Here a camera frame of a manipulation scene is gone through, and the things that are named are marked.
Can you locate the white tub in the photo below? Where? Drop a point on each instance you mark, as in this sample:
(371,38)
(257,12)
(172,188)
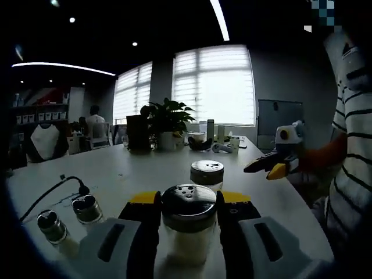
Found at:
(197,136)

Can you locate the grey headset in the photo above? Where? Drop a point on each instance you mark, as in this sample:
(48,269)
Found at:
(200,144)

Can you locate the green potted plant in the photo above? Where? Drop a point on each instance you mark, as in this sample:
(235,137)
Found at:
(168,116)

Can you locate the large seasoning bottle white powder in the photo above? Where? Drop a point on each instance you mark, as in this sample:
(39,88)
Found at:
(189,203)

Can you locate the long ceiling light strip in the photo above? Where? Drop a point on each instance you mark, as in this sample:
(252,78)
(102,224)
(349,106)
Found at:
(221,20)
(64,65)

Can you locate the person's right hand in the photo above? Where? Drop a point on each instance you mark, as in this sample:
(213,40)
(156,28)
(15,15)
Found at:
(309,162)

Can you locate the large window with blinds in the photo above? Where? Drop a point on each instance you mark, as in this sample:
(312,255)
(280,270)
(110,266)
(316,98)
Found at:
(221,96)

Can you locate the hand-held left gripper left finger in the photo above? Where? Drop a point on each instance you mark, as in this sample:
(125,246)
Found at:
(139,247)

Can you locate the person in striped shirt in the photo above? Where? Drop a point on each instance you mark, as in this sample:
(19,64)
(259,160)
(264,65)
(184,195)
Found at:
(354,174)

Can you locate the small glass seasoning bottle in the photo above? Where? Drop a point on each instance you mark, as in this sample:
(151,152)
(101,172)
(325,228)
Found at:
(87,210)
(52,228)

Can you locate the patterned paper cup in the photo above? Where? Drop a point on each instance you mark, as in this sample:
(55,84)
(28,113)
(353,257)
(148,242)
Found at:
(179,143)
(234,144)

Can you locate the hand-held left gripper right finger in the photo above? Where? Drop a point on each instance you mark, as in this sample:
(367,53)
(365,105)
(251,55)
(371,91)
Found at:
(232,247)

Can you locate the grey wall shelf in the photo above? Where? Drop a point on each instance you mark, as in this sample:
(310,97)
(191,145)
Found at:
(36,114)

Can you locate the white controller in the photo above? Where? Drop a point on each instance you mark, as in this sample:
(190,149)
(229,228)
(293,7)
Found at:
(221,148)

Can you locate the white office chair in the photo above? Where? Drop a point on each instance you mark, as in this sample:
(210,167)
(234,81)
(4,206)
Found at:
(100,136)

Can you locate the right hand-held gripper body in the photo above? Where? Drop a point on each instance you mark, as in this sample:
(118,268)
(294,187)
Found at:
(287,135)

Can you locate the white worn device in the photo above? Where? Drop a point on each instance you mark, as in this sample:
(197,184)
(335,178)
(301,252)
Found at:
(343,55)

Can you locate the black and white shirt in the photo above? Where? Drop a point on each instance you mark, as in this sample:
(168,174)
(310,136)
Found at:
(45,139)

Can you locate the large seasoning bottle brown grains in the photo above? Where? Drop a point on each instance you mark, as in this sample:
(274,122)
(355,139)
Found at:
(207,174)

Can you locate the grey board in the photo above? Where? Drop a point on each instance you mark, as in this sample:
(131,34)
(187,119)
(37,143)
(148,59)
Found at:
(270,130)

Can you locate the narrow window with blinds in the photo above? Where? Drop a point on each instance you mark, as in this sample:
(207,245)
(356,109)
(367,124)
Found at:
(130,96)

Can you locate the row of white storage boxes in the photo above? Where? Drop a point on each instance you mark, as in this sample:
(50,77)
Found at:
(43,116)

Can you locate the brown paper bag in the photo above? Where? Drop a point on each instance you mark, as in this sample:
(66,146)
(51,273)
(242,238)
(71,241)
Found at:
(138,132)

